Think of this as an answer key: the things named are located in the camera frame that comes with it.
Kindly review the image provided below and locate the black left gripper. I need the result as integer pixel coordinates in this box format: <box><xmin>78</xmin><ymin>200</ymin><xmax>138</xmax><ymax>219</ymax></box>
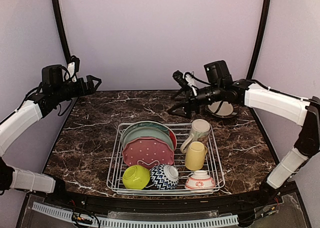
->
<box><xmin>53</xmin><ymin>74</ymin><xmax>102</xmax><ymax>103</ymax></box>

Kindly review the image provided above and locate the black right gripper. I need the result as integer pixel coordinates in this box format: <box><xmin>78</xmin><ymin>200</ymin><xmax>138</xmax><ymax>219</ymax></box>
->
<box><xmin>168</xmin><ymin>82</ymin><xmax>224</xmax><ymax>118</ymax></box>

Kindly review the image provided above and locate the black striped rim plate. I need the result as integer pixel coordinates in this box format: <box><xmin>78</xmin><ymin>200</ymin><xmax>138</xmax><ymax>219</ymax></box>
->
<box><xmin>204</xmin><ymin>101</ymin><xmax>239</xmax><ymax>119</ymax></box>

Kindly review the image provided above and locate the light green plate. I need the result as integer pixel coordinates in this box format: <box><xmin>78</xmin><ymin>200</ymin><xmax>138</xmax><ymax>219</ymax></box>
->
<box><xmin>121</xmin><ymin>127</ymin><xmax>174</xmax><ymax>150</ymax></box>

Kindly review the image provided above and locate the teal patterned plate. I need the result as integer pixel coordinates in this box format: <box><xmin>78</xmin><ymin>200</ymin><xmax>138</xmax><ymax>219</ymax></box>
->
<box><xmin>121</xmin><ymin>120</ymin><xmax>170</xmax><ymax>139</ymax></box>

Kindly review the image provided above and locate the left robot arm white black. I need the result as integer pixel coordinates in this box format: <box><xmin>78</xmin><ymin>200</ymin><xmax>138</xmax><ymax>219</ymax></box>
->
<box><xmin>0</xmin><ymin>75</ymin><xmax>102</xmax><ymax>206</ymax></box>

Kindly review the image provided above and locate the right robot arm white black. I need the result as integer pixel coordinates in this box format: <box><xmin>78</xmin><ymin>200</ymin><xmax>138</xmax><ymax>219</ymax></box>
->
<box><xmin>167</xmin><ymin>79</ymin><xmax>320</xmax><ymax>205</ymax></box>

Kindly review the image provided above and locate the white patterned tall mug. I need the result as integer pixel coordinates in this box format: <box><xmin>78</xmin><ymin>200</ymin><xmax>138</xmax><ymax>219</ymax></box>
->
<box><xmin>180</xmin><ymin>119</ymin><xmax>211</xmax><ymax>154</ymax></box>

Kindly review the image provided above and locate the red floral plate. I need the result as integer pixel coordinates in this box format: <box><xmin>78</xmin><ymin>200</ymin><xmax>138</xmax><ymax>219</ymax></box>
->
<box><xmin>169</xmin><ymin>129</ymin><xmax>177</xmax><ymax>151</ymax></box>

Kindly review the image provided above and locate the yellow mug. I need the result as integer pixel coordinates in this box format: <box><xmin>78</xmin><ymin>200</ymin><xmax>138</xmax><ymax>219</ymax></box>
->
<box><xmin>184</xmin><ymin>141</ymin><xmax>208</xmax><ymax>171</ymax></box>

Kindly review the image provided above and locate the pink polka dot plate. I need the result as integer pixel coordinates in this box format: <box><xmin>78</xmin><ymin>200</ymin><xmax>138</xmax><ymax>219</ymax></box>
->
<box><xmin>122</xmin><ymin>137</ymin><xmax>174</xmax><ymax>169</ymax></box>

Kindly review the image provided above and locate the blue white zigzag bowl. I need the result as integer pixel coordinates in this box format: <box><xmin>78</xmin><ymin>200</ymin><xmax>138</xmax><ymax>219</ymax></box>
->
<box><xmin>150</xmin><ymin>164</ymin><xmax>179</xmax><ymax>190</ymax></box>

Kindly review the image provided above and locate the white red patterned bowl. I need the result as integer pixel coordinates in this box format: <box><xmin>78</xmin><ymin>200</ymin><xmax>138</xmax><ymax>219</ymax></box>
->
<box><xmin>184</xmin><ymin>170</ymin><xmax>216</xmax><ymax>192</ymax></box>

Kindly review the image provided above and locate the lime green bowl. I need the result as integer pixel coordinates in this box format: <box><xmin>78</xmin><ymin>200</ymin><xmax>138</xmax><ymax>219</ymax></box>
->
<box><xmin>122</xmin><ymin>165</ymin><xmax>151</xmax><ymax>190</ymax></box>

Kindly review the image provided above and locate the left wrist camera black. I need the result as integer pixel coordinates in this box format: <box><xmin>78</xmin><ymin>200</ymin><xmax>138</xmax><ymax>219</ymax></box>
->
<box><xmin>41</xmin><ymin>64</ymin><xmax>63</xmax><ymax>85</ymax></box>

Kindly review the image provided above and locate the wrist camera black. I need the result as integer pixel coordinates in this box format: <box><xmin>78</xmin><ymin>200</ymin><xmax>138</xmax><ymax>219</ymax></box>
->
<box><xmin>203</xmin><ymin>60</ymin><xmax>233</xmax><ymax>87</ymax></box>
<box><xmin>41</xmin><ymin>64</ymin><xmax>63</xmax><ymax>85</ymax></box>

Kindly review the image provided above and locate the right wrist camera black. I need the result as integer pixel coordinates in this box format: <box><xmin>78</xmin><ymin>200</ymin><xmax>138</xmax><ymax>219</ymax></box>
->
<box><xmin>203</xmin><ymin>60</ymin><xmax>233</xmax><ymax>87</ymax></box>

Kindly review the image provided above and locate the white wire dish rack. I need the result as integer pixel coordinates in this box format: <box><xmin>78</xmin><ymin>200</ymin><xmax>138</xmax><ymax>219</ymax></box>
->
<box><xmin>106</xmin><ymin>121</ymin><xmax>225</xmax><ymax>196</ymax></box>

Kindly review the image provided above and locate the left black frame post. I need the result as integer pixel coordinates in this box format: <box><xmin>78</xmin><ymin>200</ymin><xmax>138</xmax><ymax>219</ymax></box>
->
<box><xmin>51</xmin><ymin>0</ymin><xmax>71</xmax><ymax>63</ymax></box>

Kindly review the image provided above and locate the black frame post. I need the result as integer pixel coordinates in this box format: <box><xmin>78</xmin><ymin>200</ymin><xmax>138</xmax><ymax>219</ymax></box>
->
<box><xmin>51</xmin><ymin>0</ymin><xmax>71</xmax><ymax>63</ymax></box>
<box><xmin>246</xmin><ymin>0</ymin><xmax>271</xmax><ymax>79</ymax></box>

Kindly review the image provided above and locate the black front rail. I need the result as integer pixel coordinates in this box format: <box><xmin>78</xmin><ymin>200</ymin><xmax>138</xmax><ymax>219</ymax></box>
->
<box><xmin>42</xmin><ymin>187</ymin><xmax>301</xmax><ymax>223</ymax></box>

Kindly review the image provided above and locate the white slotted cable duct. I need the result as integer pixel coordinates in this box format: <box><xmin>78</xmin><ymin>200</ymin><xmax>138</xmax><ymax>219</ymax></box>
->
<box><xmin>31</xmin><ymin>202</ymin><xmax>239</xmax><ymax>228</ymax></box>

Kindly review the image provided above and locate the right black frame post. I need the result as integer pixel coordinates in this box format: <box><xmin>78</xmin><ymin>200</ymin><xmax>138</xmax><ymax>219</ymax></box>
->
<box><xmin>246</xmin><ymin>0</ymin><xmax>271</xmax><ymax>79</ymax></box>

